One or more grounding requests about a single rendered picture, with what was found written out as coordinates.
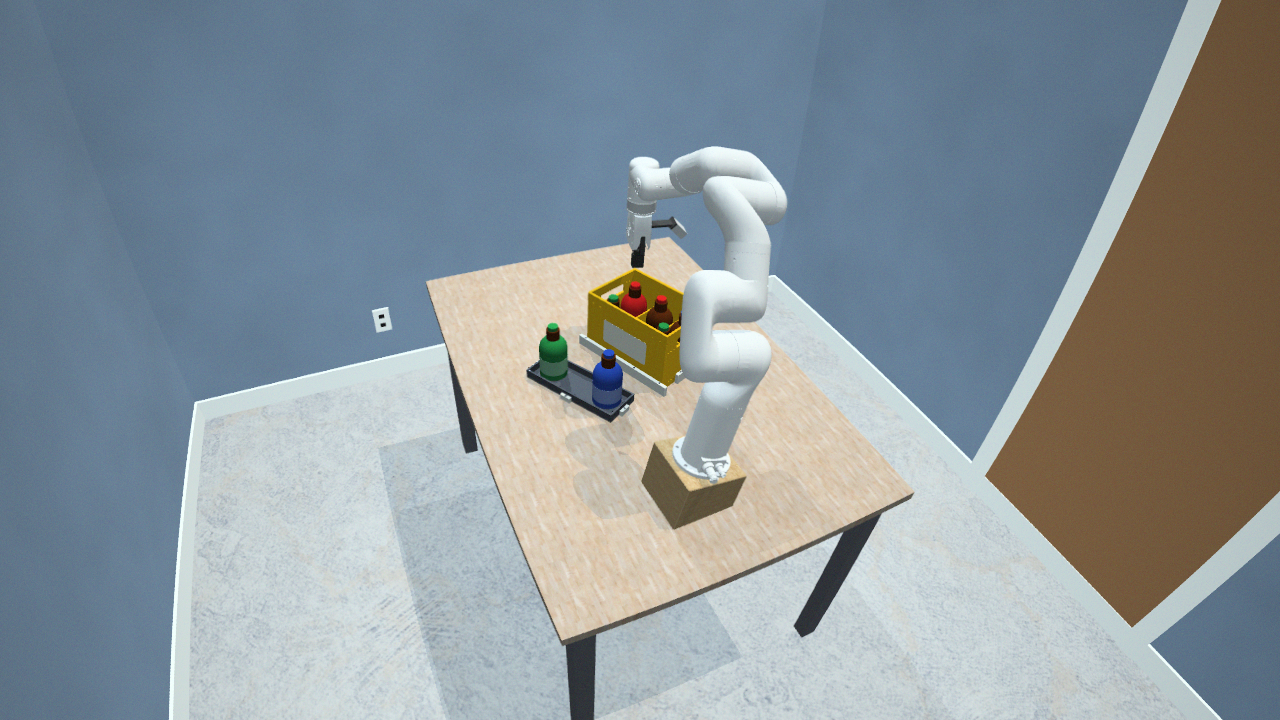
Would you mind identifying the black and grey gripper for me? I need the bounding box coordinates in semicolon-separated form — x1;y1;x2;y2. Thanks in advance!
626;209;657;268

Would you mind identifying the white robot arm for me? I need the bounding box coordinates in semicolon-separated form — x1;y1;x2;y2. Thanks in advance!
627;147;787;484

